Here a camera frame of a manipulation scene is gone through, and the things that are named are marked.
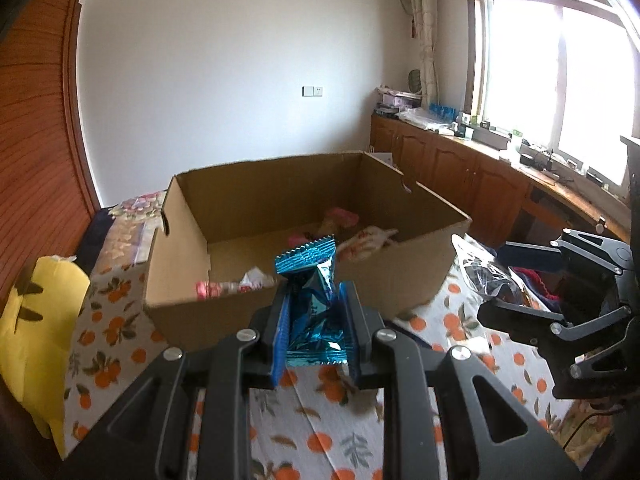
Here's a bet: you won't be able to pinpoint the orange fruit print cloth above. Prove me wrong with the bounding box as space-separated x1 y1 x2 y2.
62 255 616 480

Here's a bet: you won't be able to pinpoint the yellow plush pillow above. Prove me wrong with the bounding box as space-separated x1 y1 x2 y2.
0 255 92 461

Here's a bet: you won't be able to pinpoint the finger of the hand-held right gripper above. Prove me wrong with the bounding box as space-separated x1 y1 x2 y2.
476 299 632 357
499 227 632 277

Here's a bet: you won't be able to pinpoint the clear plastic bag dark contents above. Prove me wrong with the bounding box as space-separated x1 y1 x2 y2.
451 234 532 312

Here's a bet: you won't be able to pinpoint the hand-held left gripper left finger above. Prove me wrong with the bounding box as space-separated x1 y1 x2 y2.
60 285 295 480

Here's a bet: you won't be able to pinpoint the wooden cabinet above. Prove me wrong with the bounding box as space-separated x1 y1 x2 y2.
370 112 632 261

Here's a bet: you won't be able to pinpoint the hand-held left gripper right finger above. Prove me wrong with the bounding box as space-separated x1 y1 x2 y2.
339 281 581 480

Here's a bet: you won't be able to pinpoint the patterned curtain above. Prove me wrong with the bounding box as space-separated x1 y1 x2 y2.
400 0 442 100

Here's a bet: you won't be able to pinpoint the pink and white snack packet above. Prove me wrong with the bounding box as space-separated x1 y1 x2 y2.
195 267 281 301

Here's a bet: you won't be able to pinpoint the dark blue cloth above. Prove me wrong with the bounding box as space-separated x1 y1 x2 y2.
75 207 114 277

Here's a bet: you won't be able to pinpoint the blue foil snack packet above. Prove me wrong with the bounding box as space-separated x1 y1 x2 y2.
274 235 349 368

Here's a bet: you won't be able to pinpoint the stack of pink boxes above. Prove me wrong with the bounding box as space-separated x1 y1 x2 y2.
374 86 424 117

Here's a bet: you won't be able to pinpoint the brown cardboard box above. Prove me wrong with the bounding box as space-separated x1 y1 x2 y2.
144 150 473 353

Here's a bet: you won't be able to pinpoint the brown wooden panel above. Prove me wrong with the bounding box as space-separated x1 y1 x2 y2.
0 0 102 321

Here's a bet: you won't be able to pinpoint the beige snack packet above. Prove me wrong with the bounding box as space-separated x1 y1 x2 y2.
336 226 400 261

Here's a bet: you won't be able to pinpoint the floral quilt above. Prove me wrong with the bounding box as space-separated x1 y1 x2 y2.
107 190 167 273

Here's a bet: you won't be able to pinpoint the red cloth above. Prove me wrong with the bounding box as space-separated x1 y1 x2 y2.
515 267 568 312

